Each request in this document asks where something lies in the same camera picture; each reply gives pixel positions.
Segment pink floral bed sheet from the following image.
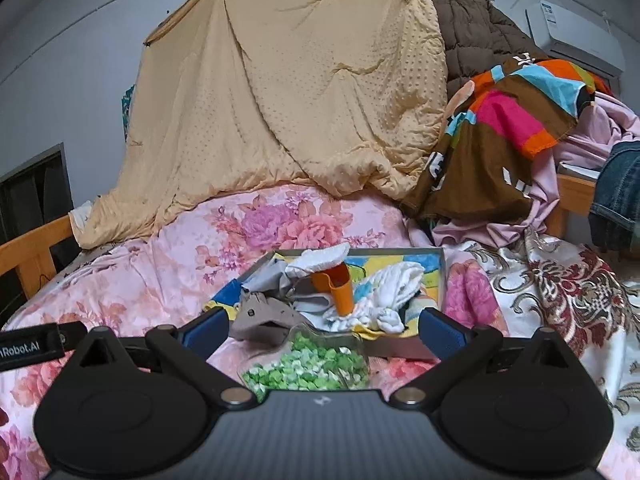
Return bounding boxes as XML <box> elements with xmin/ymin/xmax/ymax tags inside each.
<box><xmin>0</xmin><ymin>182</ymin><xmax>511</xmax><ymax>480</ymax></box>

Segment blue jeans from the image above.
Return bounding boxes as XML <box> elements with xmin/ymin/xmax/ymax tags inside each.
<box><xmin>587</xmin><ymin>140</ymin><xmax>640</xmax><ymax>261</ymax></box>

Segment brown quilted blanket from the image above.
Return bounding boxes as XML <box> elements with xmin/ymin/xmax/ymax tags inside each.
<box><xmin>432</xmin><ymin>0</ymin><xmax>548</xmax><ymax>96</ymax></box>

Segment wooden bed rail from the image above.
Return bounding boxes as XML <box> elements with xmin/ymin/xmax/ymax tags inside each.
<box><xmin>0</xmin><ymin>215</ymin><xmax>76</xmax><ymax>301</ymax></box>

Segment grey sock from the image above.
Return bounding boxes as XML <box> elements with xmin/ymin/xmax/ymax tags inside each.
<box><xmin>229</xmin><ymin>290</ymin><xmax>321</xmax><ymax>348</ymax></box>

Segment white air conditioner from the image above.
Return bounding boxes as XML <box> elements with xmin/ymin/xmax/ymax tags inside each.
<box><xmin>525</xmin><ymin>0</ymin><xmax>626</xmax><ymax>78</ymax></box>

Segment yellow dotted quilt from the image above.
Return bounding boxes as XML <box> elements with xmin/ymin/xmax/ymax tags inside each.
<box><xmin>70</xmin><ymin>0</ymin><xmax>448</xmax><ymax>251</ymax></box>

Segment gold brown floral cloth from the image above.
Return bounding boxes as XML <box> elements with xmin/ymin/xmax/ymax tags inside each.
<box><xmin>450</xmin><ymin>230</ymin><xmax>640</xmax><ymax>480</ymax></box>

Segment wooden bed board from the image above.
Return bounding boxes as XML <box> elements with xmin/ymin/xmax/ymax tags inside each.
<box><xmin>555</xmin><ymin>172</ymin><xmax>598</xmax><ymax>238</ymax></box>

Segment bag of green bits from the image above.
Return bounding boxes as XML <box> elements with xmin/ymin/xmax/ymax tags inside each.
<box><xmin>241</xmin><ymin>325</ymin><xmax>371</xmax><ymax>401</ymax></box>

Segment brown multicoloured garment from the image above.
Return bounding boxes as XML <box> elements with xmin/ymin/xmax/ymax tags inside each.
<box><xmin>400</xmin><ymin>57</ymin><xmax>613</xmax><ymax>221</ymax></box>

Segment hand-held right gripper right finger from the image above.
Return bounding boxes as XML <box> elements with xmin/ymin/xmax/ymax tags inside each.
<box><xmin>389</xmin><ymin>308</ymin><xmax>583</xmax><ymax>405</ymax></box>

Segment orange strap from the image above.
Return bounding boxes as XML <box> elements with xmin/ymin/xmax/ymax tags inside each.
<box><xmin>310</xmin><ymin>262</ymin><xmax>353</xmax><ymax>317</ymax></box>

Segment dark window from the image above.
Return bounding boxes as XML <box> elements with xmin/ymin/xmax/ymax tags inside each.
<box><xmin>0</xmin><ymin>142</ymin><xmax>68</xmax><ymax>246</ymax></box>

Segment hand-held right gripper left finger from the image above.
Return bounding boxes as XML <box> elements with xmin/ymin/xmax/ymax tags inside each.
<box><xmin>67</xmin><ymin>307</ymin><xmax>258</xmax><ymax>406</ymax></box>

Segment teal patterned cloth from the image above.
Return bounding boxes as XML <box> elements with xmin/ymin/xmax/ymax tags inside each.
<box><xmin>120</xmin><ymin>85</ymin><xmax>137</xmax><ymax>146</ymax></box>

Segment cartoon print cardboard box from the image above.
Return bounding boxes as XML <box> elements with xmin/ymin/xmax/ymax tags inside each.
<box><xmin>202</xmin><ymin>246</ymin><xmax>448</xmax><ymax>361</ymax></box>

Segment white whale print cloth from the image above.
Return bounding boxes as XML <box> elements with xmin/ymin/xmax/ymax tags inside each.
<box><xmin>322</xmin><ymin>264</ymin><xmax>426</xmax><ymax>335</ymax></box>

